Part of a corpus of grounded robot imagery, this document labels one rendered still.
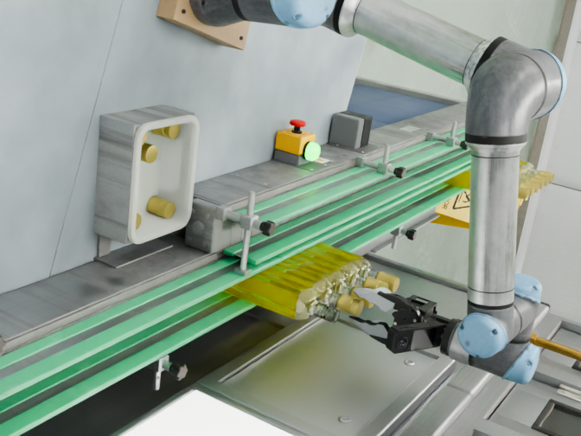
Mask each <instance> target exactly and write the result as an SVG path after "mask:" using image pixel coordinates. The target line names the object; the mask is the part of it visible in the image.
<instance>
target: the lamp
mask: <svg viewBox="0 0 581 436"><path fill-rule="evenodd" d="M319 155H320V146H319V145H318V144H316V143H313V142H311V141H308V142H307V143H306V144H305V145H304V147H303V159H305V160H310V161H315V160H317V159H318V157H319Z"/></svg>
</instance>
